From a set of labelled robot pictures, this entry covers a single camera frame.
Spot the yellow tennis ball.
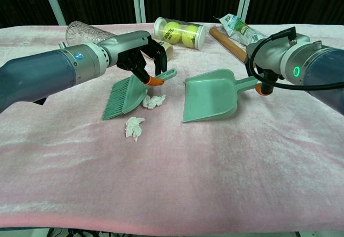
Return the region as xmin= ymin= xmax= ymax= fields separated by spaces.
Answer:
xmin=163 ymin=21 xmax=183 ymax=44
xmin=181 ymin=25 xmax=198 ymax=47

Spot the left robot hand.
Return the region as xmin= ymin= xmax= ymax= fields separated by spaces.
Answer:
xmin=98 ymin=31 xmax=168 ymax=87

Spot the green hand broom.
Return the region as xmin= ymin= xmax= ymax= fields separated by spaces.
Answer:
xmin=101 ymin=69 xmax=178 ymax=121

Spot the pink fleece blanket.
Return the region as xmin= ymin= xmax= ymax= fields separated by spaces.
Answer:
xmin=0 ymin=23 xmax=344 ymax=228

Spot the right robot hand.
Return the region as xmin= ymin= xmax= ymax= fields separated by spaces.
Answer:
xmin=245 ymin=34 xmax=312 ymax=97

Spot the crumpled snack bag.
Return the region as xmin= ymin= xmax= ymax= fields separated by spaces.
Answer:
xmin=213 ymin=13 xmax=268 ymax=47

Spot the clear tennis ball can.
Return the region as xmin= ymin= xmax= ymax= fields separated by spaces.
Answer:
xmin=153 ymin=16 xmax=207 ymax=51

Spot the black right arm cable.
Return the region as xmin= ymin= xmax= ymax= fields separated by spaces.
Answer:
xmin=248 ymin=26 xmax=344 ymax=90

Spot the mayonnaise squeeze bottle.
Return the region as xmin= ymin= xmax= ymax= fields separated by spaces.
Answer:
xmin=142 ymin=40 xmax=175 ymax=60

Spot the white partition post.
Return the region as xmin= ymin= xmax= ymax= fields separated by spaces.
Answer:
xmin=40 ymin=0 xmax=67 ymax=25
xmin=238 ymin=0 xmax=256 ymax=24
xmin=131 ymin=0 xmax=147 ymax=23

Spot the wooden rolling stick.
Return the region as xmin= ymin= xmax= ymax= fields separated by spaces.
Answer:
xmin=209 ymin=26 xmax=248 ymax=63

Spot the green dustpan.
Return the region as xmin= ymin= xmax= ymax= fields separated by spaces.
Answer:
xmin=182 ymin=69 xmax=263 ymax=124

